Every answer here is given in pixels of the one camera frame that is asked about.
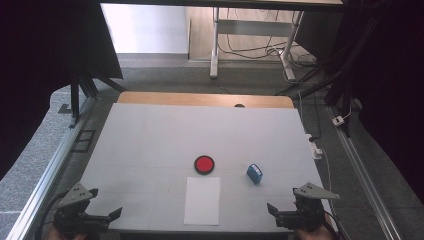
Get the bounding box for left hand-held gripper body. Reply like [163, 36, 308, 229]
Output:
[52, 182, 111, 238]

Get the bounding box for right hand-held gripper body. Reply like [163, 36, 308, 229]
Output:
[275, 182, 341, 233]

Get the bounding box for blue stamp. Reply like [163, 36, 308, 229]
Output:
[246, 163, 264, 185]

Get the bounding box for round red ink pad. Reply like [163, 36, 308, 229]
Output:
[193, 155, 216, 176]

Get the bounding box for person's right hand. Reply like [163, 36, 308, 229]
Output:
[295, 214, 338, 240]

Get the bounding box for person's left hand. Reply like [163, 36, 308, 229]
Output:
[42, 222, 88, 240]

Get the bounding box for white paper sheet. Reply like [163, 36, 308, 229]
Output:
[183, 176, 222, 226]

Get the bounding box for white table mat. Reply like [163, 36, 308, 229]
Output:
[79, 102, 334, 233]

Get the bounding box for black metal stand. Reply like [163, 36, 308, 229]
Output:
[68, 64, 128, 130]

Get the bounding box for black curtain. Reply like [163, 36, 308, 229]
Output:
[294, 0, 424, 208]
[0, 0, 124, 179]

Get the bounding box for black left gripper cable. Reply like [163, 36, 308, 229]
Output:
[34, 190, 69, 240]

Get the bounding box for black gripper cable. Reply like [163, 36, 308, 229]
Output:
[328, 210, 348, 240]
[34, 190, 69, 240]

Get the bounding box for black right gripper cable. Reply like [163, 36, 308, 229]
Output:
[328, 210, 348, 240]

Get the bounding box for white cable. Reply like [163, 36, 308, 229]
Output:
[320, 149, 334, 201]

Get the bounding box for aluminium rail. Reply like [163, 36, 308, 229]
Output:
[6, 96, 98, 240]
[324, 105, 403, 240]

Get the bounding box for black floor cables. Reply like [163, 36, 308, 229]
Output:
[217, 8, 318, 68]

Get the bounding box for white metal desk frame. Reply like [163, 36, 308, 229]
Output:
[209, 6, 305, 82]

